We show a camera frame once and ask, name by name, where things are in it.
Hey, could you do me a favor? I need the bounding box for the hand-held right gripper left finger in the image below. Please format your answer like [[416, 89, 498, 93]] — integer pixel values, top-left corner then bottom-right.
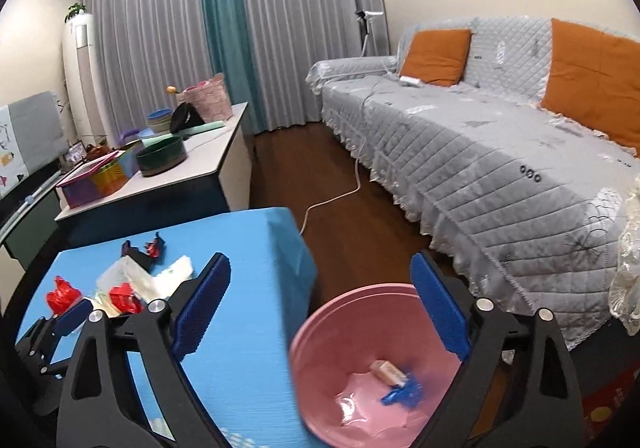
[[56, 252, 236, 448]]

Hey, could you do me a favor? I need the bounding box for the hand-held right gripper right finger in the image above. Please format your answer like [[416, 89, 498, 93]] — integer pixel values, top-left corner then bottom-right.
[[409, 251, 585, 448]]

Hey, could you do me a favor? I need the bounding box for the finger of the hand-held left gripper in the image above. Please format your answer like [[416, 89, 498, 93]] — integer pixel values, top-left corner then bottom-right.
[[15, 299, 95, 376]]

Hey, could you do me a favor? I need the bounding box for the green and white packet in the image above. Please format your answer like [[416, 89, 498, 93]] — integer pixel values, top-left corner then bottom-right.
[[150, 255, 195, 301]]

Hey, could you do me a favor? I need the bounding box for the tan snack wrapper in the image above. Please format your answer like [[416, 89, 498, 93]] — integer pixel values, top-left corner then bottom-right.
[[369, 359, 408, 386]]

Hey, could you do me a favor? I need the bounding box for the blue wrapper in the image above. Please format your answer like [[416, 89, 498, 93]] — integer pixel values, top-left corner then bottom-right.
[[379, 368, 425, 410]]

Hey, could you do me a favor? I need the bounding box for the pink plastic basin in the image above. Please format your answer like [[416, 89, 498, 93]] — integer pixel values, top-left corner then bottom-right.
[[289, 283, 466, 448]]

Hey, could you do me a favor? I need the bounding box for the white plastic packaging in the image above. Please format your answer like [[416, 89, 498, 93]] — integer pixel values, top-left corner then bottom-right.
[[89, 255, 157, 318]]

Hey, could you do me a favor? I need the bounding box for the blue covered table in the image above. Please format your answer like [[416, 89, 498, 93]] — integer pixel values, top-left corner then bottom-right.
[[15, 208, 318, 448]]

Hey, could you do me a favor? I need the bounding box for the black and red wrapper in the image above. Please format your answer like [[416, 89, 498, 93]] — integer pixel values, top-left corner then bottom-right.
[[142, 231, 167, 260]]

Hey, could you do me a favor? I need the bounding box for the dark green television stand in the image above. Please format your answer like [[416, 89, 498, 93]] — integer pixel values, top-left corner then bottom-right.
[[0, 163, 68, 274]]

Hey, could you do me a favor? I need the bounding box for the colourful storage box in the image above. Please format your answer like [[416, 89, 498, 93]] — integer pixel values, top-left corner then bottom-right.
[[55, 141, 143, 210]]

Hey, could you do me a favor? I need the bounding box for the white coffee table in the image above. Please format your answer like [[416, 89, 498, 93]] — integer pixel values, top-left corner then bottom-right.
[[54, 101, 253, 249]]

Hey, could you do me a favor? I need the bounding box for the dark green round bowl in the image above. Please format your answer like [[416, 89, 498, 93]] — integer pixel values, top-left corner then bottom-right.
[[135, 135, 189, 177]]

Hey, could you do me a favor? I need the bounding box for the sofa with grey quilted cover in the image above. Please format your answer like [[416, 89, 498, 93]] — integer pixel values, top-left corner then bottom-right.
[[305, 16, 640, 351]]

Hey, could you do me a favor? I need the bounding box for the pale green board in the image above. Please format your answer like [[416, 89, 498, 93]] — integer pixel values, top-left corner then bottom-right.
[[177, 121, 226, 135]]

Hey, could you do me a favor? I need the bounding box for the red patterned rug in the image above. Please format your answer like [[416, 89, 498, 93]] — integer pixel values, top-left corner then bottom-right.
[[580, 358, 640, 446]]

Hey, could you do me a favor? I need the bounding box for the cream lace cloth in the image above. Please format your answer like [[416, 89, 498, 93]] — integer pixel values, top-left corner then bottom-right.
[[607, 188, 640, 336]]

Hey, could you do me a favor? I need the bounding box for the black bag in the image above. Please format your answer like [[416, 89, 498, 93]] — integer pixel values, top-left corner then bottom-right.
[[169, 102, 206, 135]]

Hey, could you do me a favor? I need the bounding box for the stack of coloured bowls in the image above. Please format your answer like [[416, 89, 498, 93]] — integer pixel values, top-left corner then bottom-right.
[[146, 109, 173, 133]]

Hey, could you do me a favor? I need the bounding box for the pink woven basket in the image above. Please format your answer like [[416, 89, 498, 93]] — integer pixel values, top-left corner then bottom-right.
[[176, 73, 234, 123]]

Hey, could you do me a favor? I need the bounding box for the white standing air conditioner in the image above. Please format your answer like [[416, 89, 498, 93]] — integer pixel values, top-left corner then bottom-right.
[[61, 13, 108, 139]]

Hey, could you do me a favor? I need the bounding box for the orange cushion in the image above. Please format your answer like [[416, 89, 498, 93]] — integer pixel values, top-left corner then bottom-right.
[[539, 18, 640, 156], [399, 28, 473, 88]]

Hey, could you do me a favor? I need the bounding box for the grey curtain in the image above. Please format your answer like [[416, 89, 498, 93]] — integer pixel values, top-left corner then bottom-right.
[[80, 0, 216, 139], [235, 0, 391, 129]]

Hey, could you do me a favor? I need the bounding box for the teal curtain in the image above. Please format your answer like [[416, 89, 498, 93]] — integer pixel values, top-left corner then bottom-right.
[[197, 0, 266, 134]]

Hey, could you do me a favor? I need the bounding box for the white floor stand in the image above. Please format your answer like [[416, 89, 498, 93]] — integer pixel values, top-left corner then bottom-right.
[[355, 8, 386, 59]]

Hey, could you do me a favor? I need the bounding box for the white power cable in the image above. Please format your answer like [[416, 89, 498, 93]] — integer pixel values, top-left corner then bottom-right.
[[299, 71, 401, 235]]

